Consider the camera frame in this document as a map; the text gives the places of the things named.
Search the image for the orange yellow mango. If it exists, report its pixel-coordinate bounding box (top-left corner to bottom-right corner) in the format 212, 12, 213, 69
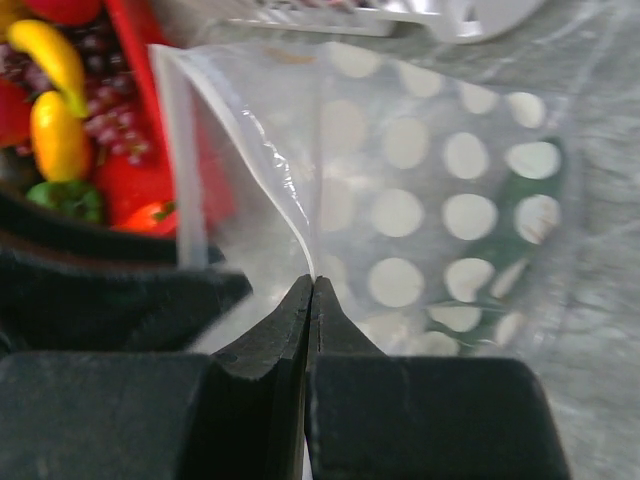
30, 91, 93, 182

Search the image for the red apple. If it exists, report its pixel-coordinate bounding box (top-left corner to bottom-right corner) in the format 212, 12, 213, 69
24, 0, 102, 26

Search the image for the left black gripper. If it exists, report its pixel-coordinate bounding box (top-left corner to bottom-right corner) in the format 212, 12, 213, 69
1, 194, 252, 353

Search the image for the purple grapes bunch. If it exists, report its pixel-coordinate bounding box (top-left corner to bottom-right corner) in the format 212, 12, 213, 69
1, 19, 153, 166

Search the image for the red plastic tray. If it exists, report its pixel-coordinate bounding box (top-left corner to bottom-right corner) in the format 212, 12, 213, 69
94, 0, 237, 236

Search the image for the yellow banana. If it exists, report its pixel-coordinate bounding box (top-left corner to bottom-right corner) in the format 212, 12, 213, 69
7, 19, 89, 119

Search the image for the green cucumber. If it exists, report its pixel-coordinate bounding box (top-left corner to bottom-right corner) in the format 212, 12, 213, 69
426, 137, 568, 355

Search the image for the green bell pepper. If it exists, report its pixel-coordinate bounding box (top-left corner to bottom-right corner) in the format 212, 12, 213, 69
26, 180, 104, 224

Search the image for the white plastic basket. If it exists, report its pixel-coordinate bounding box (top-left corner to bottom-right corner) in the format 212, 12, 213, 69
217, 0, 543, 44

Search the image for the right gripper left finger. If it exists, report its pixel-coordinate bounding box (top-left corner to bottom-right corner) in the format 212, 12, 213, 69
1, 275, 313, 479

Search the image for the clear dotted zip bag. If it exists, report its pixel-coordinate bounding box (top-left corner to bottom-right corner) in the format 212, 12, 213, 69
149, 42, 586, 358

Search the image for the red round fruit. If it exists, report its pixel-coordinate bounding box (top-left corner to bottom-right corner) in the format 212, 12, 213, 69
0, 79, 31, 148

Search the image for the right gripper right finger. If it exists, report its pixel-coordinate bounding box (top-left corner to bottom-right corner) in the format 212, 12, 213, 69
305, 277, 571, 479

